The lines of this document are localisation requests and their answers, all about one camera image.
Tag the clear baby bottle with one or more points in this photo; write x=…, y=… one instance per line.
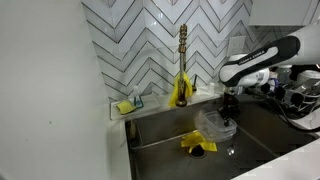
x=284, y=71

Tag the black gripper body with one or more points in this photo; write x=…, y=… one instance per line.
x=230, y=99

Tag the black sink drain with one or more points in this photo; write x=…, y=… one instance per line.
x=198, y=152

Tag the yellow rubber glove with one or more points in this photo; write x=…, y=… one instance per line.
x=207, y=146

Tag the small white bottle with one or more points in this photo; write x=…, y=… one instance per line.
x=211, y=88

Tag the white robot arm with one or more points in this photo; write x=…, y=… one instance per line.
x=260, y=60

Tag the yellow sponge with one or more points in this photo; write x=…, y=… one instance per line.
x=125, y=107

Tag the white upper cabinet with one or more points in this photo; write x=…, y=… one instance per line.
x=280, y=11

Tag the black dish rack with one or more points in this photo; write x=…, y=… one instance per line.
x=300, y=103

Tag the metal sink caddy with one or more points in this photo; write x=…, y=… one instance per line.
x=134, y=133

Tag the yellow cloth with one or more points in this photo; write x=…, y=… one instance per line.
x=172, y=96

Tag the white drying mat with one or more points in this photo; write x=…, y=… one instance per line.
x=308, y=125

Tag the metal spoon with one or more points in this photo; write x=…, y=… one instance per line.
x=230, y=151

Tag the white bowl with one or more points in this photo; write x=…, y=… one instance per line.
x=308, y=76

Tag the clear plastic lunchbox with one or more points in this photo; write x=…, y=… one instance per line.
x=208, y=119
x=208, y=135

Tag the small gold lever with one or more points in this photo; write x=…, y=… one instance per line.
x=194, y=87

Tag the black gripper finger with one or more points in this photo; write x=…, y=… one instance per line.
x=223, y=112
x=234, y=111

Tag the stainless steel sink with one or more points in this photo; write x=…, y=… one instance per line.
x=166, y=163

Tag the white wall outlet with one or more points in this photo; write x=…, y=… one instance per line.
x=236, y=45

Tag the white sponge tray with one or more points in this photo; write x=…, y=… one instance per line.
x=150, y=106

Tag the gold spring faucet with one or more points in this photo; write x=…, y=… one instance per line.
x=182, y=63

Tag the clear bottle with teal base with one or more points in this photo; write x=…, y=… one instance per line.
x=137, y=100

